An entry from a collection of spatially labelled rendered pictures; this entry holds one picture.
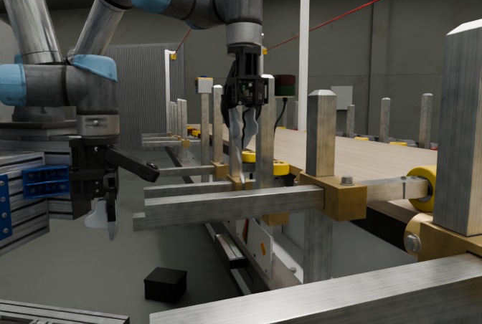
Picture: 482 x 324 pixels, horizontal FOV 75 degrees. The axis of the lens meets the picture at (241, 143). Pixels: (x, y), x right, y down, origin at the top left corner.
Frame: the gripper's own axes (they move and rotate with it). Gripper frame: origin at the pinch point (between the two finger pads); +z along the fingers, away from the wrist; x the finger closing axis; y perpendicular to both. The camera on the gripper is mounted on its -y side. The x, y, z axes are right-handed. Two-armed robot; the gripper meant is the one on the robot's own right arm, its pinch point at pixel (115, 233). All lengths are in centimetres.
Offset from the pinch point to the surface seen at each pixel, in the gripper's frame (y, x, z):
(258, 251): -32.1, -1.3, 9.2
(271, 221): -32.7, 5.0, -0.6
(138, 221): -4.5, 1.5, -2.4
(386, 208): -51, 18, -6
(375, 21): -492, -508, -209
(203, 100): -34, -78, -29
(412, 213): -51, 25, -7
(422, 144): -142, -56, -7
